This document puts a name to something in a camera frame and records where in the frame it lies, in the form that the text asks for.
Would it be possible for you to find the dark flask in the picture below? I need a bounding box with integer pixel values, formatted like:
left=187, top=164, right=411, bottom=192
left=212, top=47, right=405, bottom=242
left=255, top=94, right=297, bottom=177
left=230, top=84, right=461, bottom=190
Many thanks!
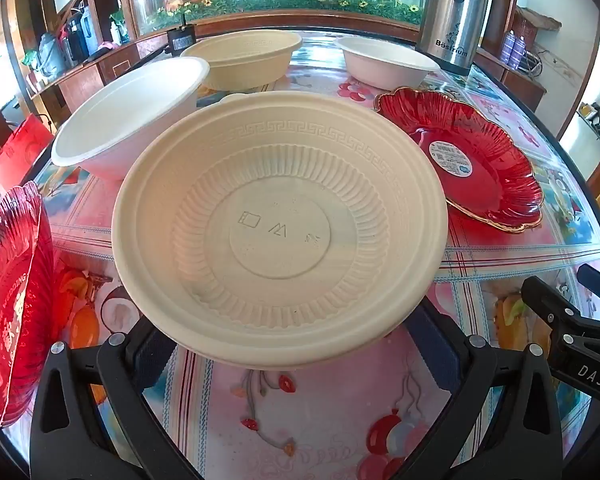
left=62, top=12, right=86, bottom=61

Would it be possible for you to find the beige ribbed bowl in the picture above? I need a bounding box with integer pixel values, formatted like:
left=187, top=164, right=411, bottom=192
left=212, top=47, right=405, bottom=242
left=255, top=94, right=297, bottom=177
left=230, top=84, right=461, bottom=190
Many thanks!
left=180, top=30, right=303, bottom=92
left=111, top=91, right=449, bottom=371

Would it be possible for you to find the wire rack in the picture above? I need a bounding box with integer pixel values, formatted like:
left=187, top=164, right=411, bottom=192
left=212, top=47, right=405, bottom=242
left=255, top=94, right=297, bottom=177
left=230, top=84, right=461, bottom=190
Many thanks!
left=519, top=52, right=544, bottom=79

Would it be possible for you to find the blue-grey kettle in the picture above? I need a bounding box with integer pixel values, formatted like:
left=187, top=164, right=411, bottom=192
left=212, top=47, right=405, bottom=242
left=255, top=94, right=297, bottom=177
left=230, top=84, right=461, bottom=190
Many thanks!
left=37, top=32, right=68, bottom=79

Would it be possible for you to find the white paper bowl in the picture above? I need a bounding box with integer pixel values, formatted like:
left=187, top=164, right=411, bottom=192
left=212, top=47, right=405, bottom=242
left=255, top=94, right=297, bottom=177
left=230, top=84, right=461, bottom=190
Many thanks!
left=334, top=36, right=442, bottom=92

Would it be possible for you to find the curved wooden cabinet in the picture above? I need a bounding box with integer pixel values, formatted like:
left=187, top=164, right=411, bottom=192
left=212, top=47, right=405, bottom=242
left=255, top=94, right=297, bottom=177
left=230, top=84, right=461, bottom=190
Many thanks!
left=30, top=7, right=548, bottom=111

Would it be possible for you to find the red gold-rimmed plate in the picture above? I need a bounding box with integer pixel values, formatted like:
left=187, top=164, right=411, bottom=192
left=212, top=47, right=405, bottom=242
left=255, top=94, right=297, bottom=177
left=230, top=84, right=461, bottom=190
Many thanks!
left=373, top=86, right=545, bottom=233
left=0, top=181, right=56, bottom=430

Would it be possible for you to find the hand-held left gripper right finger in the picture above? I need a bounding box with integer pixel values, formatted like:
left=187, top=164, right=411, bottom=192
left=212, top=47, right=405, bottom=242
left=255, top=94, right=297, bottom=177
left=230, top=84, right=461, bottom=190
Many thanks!
left=405, top=302, right=563, bottom=480

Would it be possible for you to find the printed fruit tablecloth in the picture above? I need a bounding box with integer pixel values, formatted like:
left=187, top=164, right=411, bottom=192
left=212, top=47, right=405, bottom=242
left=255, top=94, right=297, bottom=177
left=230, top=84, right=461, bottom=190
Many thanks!
left=30, top=42, right=600, bottom=480

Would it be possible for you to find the small black motor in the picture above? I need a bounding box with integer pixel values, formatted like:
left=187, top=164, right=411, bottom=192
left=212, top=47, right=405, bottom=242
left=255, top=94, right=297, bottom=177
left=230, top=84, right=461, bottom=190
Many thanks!
left=166, top=15, right=197, bottom=53

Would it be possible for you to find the large white bowl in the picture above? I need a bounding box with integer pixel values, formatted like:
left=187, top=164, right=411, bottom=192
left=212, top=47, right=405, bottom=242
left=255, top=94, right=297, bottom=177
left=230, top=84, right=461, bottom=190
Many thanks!
left=51, top=56, right=211, bottom=182

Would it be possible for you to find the red gift bag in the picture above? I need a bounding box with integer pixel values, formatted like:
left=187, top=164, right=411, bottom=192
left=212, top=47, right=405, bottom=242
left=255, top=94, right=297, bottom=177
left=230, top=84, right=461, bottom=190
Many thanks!
left=0, top=114, right=55, bottom=193

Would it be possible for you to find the blue bottle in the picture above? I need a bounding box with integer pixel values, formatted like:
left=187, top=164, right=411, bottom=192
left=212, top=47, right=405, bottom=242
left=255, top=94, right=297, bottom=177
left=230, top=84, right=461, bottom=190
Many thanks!
left=81, top=7, right=101, bottom=53

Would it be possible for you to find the stainless steel thermos kettle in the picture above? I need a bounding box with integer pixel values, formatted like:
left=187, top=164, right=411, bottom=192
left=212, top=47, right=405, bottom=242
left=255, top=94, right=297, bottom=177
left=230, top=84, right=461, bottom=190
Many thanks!
left=415, top=0, right=491, bottom=77

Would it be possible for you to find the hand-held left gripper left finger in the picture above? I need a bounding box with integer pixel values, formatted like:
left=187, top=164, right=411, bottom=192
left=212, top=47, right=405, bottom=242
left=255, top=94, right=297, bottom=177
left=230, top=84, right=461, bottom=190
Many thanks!
left=29, top=315, right=201, bottom=480

